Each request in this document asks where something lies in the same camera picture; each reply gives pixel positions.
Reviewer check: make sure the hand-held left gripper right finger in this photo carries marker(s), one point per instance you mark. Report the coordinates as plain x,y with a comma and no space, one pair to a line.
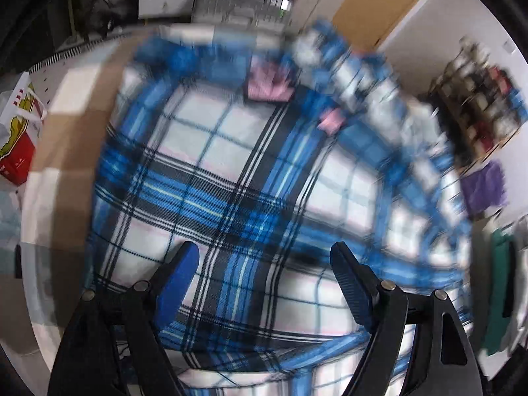
350,280

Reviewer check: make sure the red white paper bag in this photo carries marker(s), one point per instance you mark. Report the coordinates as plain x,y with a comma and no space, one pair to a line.
18,152

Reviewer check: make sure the silver suitcase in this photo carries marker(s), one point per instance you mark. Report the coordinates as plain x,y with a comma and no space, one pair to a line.
231,6

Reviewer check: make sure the wooden door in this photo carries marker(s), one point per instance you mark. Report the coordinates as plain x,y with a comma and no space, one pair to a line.
379,8

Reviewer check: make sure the purple cloth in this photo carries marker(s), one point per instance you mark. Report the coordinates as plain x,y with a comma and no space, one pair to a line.
482,189

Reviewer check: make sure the blue plaid shirt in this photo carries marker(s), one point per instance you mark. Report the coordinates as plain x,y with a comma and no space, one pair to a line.
231,152

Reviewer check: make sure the shoe rack with shoes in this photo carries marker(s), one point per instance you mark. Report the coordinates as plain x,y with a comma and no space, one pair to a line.
482,99

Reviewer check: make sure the brown blue checked bed sheet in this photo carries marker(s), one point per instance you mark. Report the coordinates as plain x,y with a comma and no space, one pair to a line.
74,132

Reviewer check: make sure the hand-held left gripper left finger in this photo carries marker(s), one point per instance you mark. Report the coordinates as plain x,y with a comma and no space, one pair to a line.
181,280

